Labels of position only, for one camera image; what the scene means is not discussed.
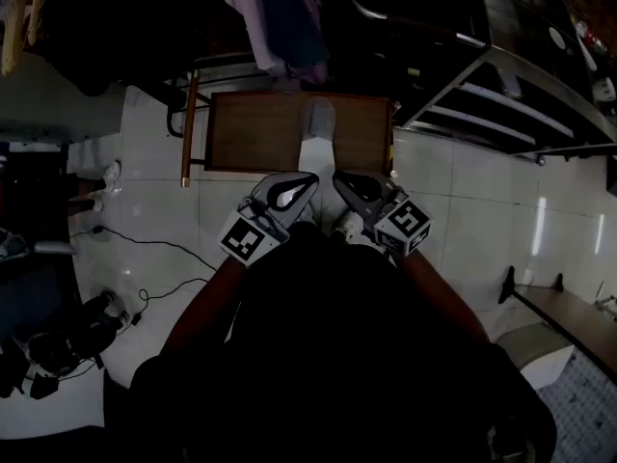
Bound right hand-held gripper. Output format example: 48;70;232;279
332;169;433;258

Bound pink garment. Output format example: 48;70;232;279
216;0;335;86

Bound white ladle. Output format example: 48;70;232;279
575;18;600;73

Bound grey armrest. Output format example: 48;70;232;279
32;239;79;257

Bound black garment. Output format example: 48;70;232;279
41;0;228;98

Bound person's right forearm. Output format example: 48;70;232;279
395;248;492;345

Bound grey blue garment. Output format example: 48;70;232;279
259;0;333;69

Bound person's dark clothed torso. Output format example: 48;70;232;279
103;219;559;463

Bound black looped floor cable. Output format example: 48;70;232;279
130;277;209;327

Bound grey patterned rug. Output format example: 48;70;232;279
535;348;617;463

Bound black floor cable with plug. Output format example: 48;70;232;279
67;225;219;273

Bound person's left forearm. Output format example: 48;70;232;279
158;253;248;356

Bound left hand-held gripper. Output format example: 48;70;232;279
219;171;320;265

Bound black wheeled equipment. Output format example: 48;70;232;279
0;289;134;402

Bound wooden bench with black legs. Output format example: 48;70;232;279
497;264;617;381

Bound wooden pole with brass tip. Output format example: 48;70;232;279
179;72;201;188

